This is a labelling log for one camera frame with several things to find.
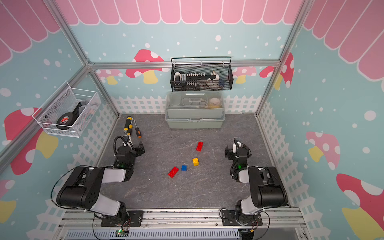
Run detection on red 2x4 lego brick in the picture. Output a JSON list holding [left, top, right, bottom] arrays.
[[196, 142, 204, 152], [168, 167, 179, 178]]

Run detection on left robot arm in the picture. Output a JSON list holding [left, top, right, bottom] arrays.
[[51, 136, 146, 230]]

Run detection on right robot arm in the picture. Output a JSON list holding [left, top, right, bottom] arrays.
[[225, 138, 288, 225]]

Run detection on yellow 2x2 lego brick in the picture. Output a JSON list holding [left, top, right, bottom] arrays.
[[193, 158, 199, 166]]

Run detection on orange black small screwdriver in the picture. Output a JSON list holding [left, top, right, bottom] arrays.
[[133, 120, 142, 139]]

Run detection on yellow black ratchet screwdriver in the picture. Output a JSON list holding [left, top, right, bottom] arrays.
[[124, 116, 133, 136]]

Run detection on white tape roll in toolbox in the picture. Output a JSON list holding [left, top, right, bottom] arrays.
[[208, 98, 222, 109]]

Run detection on green translucent plastic toolbox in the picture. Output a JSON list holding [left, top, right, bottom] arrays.
[[165, 92, 226, 129]]

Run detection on socket bit set holder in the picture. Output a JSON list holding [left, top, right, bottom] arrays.
[[171, 71, 220, 88]]

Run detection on small green circuit board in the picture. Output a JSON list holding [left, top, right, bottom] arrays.
[[115, 229, 130, 238]]

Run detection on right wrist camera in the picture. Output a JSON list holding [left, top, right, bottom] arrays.
[[233, 137, 242, 153]]

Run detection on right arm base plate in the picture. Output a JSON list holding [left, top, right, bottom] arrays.
[[219, 209, 263, 227]]

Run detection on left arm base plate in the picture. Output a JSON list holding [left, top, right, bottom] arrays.
[[101, 211, 144, 227]]

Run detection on black wire mesh basket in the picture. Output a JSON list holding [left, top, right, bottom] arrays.
[[170, 56, 234, 92]]

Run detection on aluminium front rail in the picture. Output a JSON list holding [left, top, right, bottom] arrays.
[[56, 206, 307, 232]]

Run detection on clear wall-mounted bin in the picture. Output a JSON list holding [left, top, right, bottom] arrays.
[[32, 83, 101, 138]]

